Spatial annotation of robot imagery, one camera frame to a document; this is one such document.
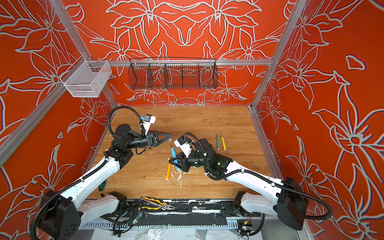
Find white mesh basket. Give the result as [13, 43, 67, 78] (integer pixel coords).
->
[60, 61, 112, 98]

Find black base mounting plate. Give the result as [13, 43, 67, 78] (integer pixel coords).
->
[101, 198, 265, 218]

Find green handled screwdriver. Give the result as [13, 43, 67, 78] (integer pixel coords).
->
[98, 181, 107, 192]

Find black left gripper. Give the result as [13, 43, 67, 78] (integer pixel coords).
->
[127, 130, 171, 151]

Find white slotted cable duct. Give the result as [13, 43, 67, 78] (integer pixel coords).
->
[78, 219, 239, 231]

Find yellow handled pliers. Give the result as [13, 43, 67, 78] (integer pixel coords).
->
[141, 196, 177, 211]

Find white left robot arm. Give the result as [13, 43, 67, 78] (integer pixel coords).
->
[30, 106, 172, 240]

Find orange pen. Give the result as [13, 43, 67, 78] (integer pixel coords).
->
[166, 164, 172, 180]

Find blue pen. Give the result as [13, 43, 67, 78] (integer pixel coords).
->
[171, 146, 180, 170]

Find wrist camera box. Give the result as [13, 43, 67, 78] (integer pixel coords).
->
[174, 137, 193, 158]
[141, 115, 157, 135]

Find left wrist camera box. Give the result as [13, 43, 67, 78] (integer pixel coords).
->
[141, 115, 157, 135]

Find black wire basket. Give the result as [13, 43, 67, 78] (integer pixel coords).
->
[128, 58, 219, 90]

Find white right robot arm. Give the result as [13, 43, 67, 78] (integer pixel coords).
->
[170, 133, 333, 230]

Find yellow pen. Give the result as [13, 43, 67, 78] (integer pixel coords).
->
[221, 135, 227, 151]

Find green pen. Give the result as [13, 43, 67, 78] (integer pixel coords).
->
[215, 133, 221, 150]

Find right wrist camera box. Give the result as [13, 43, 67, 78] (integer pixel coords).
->
[174, 137, 193, 158]

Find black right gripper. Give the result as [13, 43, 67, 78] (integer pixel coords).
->
[167, 150, 211, 174]

